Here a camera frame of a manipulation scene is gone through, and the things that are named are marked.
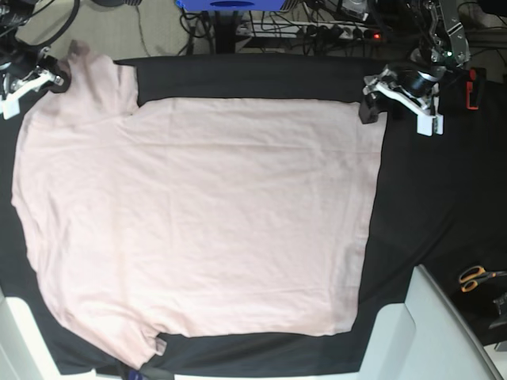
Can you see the blue plastic box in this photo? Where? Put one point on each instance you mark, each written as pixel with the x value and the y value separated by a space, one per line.
pixel 230 5

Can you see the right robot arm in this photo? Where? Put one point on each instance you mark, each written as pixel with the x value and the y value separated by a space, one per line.
pixel 16 14

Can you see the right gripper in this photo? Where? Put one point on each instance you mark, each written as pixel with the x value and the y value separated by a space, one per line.
pixel 23 71

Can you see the white box right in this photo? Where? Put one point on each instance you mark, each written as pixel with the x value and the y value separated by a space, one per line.
pixel 424 338

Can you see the orange handled scissors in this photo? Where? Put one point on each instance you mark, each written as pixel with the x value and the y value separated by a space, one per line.
pixel 471 278

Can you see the pink T-shirt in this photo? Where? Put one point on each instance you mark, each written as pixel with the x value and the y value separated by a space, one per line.
pixel 192 216

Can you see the white power strip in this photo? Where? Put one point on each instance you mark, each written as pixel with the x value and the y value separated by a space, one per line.
pixel 291 29

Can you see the black table stand post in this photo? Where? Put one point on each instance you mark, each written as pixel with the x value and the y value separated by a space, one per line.
pixel 225 25

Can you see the white box left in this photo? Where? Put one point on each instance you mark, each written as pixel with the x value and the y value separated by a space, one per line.
pixel 24 354

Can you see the black table cloth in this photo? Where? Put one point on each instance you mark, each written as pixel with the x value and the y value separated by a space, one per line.
pixel 440 202

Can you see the red black clamp right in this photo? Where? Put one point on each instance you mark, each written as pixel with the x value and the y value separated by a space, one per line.
pixel 474 89

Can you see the white box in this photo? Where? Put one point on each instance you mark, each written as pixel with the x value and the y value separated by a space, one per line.
pixel 424 338
pixel 24 354

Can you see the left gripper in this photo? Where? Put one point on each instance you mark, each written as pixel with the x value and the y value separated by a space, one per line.
pixel 410 84

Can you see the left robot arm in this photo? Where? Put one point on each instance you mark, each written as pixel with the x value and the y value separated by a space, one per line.
pixel 440 35

